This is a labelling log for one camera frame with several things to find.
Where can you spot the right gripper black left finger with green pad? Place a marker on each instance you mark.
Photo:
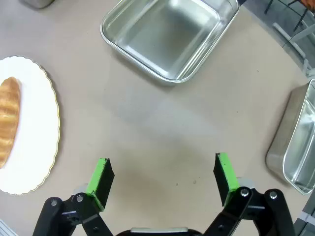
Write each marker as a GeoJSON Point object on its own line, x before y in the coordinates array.
{"type": "Point", "coordinates": [98, 186]}

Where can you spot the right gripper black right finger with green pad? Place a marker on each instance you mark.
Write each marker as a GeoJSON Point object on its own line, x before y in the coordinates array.
{"type": "Point", "coordinates": [227, 182]}

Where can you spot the golden brown bread loaf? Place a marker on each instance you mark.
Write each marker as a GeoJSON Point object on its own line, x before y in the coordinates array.
{"type": "Point", "coordinates": [8, 118]}

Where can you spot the rectangular steel container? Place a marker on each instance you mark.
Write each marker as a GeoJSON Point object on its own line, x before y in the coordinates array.
{"type": "Point", "coordinates": [37, 3]}
{"type": "Point", "coordinates": [160, 37]}
{"type": "Point", "coordinates": [278, 137]}

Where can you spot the white scalloped round plate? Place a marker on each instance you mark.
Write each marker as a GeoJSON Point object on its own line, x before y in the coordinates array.
{"type": "Point", "coordinates": [37, 123]}

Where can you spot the orange cloth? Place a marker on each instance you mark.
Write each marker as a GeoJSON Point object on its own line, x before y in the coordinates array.
{"type": "Point", "coordinates": [309, 3]}

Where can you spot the black frame chair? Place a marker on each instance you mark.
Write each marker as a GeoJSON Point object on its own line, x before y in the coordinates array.
{"type": "Point", "coordinates": [299, 18]}

